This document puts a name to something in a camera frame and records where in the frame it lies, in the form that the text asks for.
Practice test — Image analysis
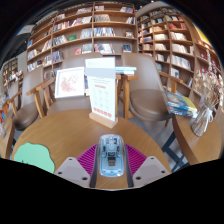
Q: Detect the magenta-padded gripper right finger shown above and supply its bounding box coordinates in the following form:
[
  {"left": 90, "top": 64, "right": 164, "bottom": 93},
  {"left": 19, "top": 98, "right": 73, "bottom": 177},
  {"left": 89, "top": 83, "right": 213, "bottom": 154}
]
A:
[{"left": 122, "top": 143, "right": 173, "bottom": 189}]

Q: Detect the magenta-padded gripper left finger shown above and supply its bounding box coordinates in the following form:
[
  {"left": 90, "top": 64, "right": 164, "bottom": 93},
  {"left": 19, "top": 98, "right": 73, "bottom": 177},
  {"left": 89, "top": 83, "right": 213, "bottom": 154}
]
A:
[{"left": 54, "top": 143, "right": 101, "bottom": 189}]

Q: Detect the transparent blue computer mouse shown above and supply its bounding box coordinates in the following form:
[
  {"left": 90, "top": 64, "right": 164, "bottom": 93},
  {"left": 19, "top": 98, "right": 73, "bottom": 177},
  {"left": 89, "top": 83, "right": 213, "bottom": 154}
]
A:
[{"left": 98, "top": 133, "right": 126, "bottom": 178}]

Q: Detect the green cloud-shaped mouse pad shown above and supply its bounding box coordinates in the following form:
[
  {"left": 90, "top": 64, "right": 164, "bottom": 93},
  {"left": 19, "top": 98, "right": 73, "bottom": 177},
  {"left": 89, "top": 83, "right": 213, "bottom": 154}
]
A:
[{"left": 13, "top": 142, "right": 56, "bottom": 174}]

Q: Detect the round wooden side table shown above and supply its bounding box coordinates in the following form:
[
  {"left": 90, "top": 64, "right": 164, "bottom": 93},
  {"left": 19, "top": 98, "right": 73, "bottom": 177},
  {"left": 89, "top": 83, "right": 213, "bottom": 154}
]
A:
[
  {"left": 0, "top": 114, "right": 16, "bottom": 160},
  {"left": 171, "top": 109, "right": 224, "bottom": 166}
]

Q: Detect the stack of colourful books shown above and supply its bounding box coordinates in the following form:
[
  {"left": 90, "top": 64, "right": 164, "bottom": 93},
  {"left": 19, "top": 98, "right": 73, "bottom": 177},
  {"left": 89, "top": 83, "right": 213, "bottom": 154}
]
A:
[{"left": 163, "top": 90, "right": 198, "bottom": 119}]

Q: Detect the glass vase with dried flowers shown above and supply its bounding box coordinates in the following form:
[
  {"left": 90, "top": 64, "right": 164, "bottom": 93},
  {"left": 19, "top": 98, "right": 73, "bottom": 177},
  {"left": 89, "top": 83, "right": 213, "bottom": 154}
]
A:
[{"left": 190, "top": 49, "right": 224, "bottom": 138}]

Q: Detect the white sign on wooden base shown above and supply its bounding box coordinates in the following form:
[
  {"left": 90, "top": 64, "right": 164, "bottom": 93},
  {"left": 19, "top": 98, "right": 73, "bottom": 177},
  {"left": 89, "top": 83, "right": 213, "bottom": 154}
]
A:
[{"left": 84, "top": 56, "right": 119, "bottom": 130}]

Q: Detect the dark standing book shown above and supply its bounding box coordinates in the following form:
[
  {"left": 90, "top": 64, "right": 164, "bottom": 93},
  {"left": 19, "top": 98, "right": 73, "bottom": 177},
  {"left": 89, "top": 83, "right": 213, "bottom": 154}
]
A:
[{"left": 83, "top": 74, "right": 90, "bottom": 96}]

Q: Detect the white framed picture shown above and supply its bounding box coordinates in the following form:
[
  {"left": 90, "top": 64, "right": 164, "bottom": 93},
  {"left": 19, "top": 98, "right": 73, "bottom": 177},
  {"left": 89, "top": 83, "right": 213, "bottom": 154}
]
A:
[{"left": 54, "top": 66, "right": 86, "bottom": 99}]

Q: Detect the teal stack of books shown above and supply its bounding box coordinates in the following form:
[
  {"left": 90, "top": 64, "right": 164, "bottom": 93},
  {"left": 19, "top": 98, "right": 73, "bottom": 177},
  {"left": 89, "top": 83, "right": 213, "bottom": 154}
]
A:
[{"left": 115, "top": 65, "right": 138, "bottom": 76}]

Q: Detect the small distant bookshelf unit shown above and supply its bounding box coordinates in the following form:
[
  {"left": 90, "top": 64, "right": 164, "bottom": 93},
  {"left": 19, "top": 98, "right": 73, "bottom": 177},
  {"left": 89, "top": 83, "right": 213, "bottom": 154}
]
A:
[{"left": 1, "top": 56, "right": 25, "bottom": 92}]

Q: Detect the tall wooden bookshelf unit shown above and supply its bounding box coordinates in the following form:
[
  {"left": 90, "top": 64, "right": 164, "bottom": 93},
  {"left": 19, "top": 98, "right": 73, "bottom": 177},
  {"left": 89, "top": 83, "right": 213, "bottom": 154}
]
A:
[{"left": 136, "top": 6, "right": 224, "bottom": 102}]

